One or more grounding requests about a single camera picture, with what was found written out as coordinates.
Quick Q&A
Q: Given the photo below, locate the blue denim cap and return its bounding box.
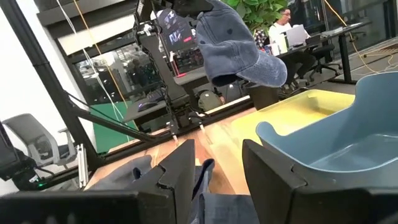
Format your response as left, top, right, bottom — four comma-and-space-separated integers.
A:
195, 0, 289, 88

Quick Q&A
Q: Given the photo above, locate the lit computer monitor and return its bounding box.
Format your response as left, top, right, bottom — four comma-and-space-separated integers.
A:
157, 8, 197, 53

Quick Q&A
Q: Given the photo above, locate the silver laptop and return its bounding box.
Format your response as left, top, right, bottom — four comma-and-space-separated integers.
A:
285, 24, 309, 47

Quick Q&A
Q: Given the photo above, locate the black computer mouse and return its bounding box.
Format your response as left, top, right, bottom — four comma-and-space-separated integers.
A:
136, 101, 159, 113

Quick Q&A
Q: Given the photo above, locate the person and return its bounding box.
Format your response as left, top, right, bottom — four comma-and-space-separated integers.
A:
267, 7, 317, 83

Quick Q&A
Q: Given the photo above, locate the grey office chair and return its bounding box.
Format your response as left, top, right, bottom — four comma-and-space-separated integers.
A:
2, 113, 78, 167

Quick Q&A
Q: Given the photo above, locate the yellow plastic bin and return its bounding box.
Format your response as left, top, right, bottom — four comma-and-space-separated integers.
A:
229, 89, 356, 149

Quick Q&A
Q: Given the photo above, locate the hanging yellow cable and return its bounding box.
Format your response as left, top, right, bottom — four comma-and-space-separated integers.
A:
73, 0, 129, 108

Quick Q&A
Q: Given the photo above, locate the green backpack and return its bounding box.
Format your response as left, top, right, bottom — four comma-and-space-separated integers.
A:
197, 89, 225, 112

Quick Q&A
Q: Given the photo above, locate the green leafy plant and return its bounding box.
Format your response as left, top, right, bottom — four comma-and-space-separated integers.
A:
222, 0, 289, 35

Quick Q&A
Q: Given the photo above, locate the hanging white cable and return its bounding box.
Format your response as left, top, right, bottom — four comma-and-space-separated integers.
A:
55, 0, 127, 125

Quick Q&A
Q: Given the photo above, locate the light grey cap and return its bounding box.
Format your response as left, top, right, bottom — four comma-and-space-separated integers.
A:
86, 154, 261, 224

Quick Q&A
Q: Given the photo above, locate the silver bracket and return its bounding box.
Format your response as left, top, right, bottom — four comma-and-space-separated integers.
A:
76, 143, 90, 189

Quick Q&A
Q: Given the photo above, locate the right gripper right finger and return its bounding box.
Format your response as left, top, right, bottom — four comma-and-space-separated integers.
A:
242, 139, 308, 224

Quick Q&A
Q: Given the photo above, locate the long dark office desk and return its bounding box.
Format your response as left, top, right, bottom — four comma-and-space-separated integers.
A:
275, 21, 373, 85

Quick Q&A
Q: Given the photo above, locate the green panel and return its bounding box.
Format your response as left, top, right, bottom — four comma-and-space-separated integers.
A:
89, 101, 138, 154

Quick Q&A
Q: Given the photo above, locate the grey desk top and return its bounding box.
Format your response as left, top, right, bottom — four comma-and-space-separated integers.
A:
123, 99, 170, 124
173, 67, 215, 94

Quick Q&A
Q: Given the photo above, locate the black office chair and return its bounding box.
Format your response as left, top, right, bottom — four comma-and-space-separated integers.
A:
306, 43, 343, 82

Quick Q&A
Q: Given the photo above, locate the teal plastic bin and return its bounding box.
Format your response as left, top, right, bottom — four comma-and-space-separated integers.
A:
255, 71, 398, 190

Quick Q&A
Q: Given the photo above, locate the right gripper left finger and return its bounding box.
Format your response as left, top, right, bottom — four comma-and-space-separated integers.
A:
126, 139, 196, 224

